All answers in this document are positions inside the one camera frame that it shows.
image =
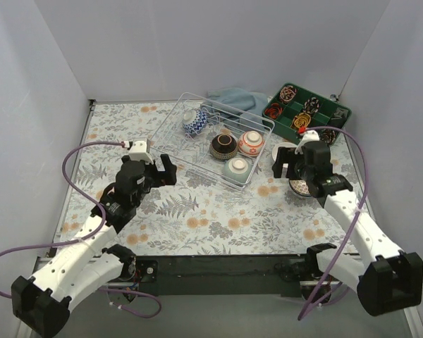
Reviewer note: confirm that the plain white ribbed bowl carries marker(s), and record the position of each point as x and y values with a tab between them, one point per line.
283	155

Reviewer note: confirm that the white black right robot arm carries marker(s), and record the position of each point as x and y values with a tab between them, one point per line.
385	278

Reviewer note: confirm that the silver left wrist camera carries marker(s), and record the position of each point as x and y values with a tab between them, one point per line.
138	150

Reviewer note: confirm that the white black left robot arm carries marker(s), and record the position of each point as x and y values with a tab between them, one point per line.
45	300

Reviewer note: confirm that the black glazed bowl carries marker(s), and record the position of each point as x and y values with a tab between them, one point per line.
223	147

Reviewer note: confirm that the orange white floral bowl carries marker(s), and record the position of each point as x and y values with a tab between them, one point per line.
250	143

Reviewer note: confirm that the light blue cloth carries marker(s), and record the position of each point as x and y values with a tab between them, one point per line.
240	108

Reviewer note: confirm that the brown floral pattern bowl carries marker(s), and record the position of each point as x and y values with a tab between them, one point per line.
299	187

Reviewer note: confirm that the dark floral rolled tie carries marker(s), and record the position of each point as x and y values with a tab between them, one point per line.
328	136

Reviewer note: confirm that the black white rolled tie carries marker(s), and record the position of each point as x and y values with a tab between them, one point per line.
311	106

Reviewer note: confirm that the floral patterned table mat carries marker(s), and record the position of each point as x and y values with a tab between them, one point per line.
197	215

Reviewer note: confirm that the white wire dish rack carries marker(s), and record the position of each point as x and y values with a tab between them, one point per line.
193	151

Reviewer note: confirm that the green compartment tray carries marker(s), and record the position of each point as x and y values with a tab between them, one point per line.
283	124

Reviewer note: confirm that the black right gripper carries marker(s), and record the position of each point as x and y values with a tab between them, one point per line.
285	164

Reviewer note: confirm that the grey folded cloth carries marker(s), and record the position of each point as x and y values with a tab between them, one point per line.
339	117

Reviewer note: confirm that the yellow rolled tie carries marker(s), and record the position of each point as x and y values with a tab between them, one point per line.
301	120

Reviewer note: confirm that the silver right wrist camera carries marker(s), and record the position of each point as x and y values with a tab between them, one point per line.
306	136

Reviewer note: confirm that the brown patterned rolled tie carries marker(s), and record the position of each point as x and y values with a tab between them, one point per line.
287	93

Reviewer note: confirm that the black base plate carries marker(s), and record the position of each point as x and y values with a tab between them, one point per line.
184	275

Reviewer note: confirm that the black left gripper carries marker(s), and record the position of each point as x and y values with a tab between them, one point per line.
158	172

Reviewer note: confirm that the blue white zigzag bowl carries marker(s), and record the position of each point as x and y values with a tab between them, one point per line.
194	121

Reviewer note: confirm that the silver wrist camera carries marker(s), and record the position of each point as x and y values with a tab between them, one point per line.
306	136
138	150

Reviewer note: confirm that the pale green bowl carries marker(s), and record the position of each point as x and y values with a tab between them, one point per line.
236	170

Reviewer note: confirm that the red diamond pattern bowl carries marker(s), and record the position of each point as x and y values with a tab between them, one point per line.
302	196

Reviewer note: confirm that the red black rolled tie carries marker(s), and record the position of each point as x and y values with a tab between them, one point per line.
273	111

